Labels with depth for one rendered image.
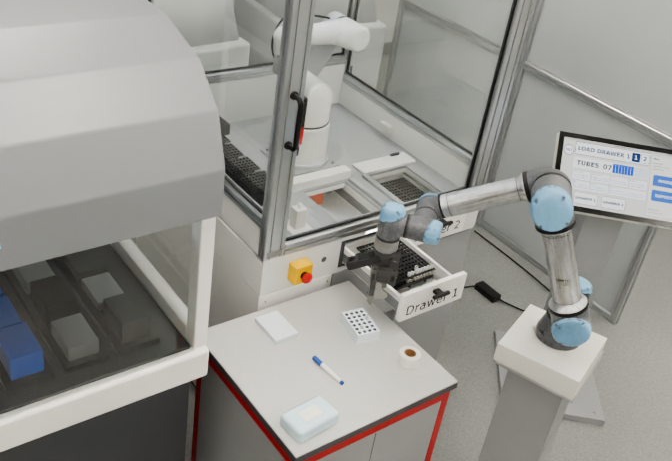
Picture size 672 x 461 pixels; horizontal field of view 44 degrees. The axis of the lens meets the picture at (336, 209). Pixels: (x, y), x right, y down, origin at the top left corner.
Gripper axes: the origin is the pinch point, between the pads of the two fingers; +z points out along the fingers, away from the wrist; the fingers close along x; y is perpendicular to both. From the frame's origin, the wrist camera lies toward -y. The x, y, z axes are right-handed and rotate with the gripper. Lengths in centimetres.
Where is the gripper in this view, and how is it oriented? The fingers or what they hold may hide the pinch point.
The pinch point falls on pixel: (368, 297)
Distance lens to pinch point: 270.2
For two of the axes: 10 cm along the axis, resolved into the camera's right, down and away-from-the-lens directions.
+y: 9.9, 1.6, 0.2
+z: -1.4, 8.4, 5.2
